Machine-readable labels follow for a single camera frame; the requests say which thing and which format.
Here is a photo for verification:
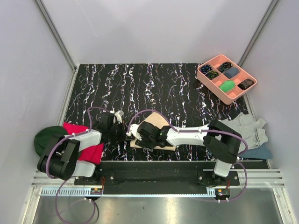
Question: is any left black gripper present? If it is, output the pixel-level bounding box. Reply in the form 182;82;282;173
108;120;135;142

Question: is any beige cloth napkin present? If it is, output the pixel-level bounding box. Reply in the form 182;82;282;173
130;112;176;151

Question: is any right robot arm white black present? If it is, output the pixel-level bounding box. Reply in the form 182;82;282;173
129;121;242;185

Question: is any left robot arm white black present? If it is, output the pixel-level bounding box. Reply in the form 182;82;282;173
37;110;126;185

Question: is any red folded cloth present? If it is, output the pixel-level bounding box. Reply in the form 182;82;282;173
63;122;105;165

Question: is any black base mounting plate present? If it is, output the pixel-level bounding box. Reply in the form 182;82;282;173
74;161;240;186

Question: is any dark green baseball cap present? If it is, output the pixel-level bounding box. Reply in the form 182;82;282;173
34;126;68;157

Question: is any blue patterned rolled sock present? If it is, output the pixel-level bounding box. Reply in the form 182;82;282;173
200;64;213;75

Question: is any yellow patterned rolled sock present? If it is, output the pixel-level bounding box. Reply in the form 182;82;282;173
206;70;219;80

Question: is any green rolled sock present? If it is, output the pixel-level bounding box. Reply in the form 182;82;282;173
219;80;235;93

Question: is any pink divided tray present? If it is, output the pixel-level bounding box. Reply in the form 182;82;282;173
197;55;257;105

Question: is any grey t-shirt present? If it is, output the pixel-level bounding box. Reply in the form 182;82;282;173
221;113;268;149

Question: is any grey-blue rolled sock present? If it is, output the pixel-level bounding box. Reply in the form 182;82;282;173
223;67;240;79

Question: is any dark multicolour rolled sock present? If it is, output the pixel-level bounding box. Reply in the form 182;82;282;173
218;61;233;73

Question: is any dark brown rolled sock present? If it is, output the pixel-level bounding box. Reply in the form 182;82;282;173
238;79;255;91

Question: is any blue folded cloth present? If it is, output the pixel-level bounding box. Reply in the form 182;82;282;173
239;143;273;160

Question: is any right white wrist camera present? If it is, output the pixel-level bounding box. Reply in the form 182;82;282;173
126;124;142;140

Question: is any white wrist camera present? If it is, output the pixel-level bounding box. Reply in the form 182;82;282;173
126;124;142;140
113;110;124;124

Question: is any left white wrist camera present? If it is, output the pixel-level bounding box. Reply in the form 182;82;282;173
113;110;124;124

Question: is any aluminium frame rail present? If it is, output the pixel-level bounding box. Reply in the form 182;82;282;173
34;0;77;71

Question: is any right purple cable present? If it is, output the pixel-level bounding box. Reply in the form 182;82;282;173
127;109;249;203

